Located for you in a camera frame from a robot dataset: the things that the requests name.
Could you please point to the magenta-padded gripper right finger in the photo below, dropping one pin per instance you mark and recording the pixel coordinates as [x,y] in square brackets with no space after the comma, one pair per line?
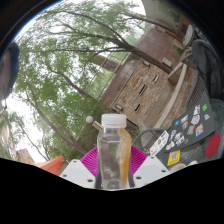
[150,170]

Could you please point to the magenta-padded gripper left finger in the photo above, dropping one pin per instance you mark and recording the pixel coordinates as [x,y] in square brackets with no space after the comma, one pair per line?
[78,173]

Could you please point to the clear plastic bottle white cap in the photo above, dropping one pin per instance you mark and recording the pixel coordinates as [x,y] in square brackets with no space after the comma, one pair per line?
[111,156]

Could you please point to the orange patio umbrella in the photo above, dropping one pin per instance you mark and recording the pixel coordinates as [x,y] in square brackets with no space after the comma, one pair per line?
[53,165]

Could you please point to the yellow card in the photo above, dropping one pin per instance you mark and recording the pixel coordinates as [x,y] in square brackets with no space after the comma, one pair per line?
[173,157]

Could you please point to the white sticker sheet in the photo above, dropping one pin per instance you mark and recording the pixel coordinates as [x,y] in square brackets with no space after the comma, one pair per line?
[160,143]

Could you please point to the grey wicker chair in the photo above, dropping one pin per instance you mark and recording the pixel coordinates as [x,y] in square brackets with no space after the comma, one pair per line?
[199,90]
[145,136]

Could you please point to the black laptop with stickers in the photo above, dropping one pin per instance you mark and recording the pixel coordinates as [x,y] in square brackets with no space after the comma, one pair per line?
[191,140]

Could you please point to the leaning slender tree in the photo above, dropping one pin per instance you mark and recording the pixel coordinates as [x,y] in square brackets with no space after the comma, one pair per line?
[50,121]

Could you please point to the flat round red coaster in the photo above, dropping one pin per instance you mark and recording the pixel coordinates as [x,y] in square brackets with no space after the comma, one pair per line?
[213,145]

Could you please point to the forked-trunk tree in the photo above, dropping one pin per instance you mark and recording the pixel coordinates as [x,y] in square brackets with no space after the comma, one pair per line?
[150,56]

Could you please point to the person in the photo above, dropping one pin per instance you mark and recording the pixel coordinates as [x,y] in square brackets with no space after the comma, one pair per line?
[8,73]

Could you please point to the round dark patio table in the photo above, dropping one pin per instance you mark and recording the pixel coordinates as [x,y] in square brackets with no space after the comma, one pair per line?
[189,35]

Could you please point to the wooden lamp post with globe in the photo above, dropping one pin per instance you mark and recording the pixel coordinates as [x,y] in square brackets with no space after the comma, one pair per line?
[89,119]

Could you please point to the black wall lantern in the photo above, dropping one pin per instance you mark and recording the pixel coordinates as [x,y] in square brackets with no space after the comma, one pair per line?
[146,62]
[119,107]

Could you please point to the grey wall box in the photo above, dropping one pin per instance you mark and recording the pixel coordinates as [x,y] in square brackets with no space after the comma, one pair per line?
[167,62]

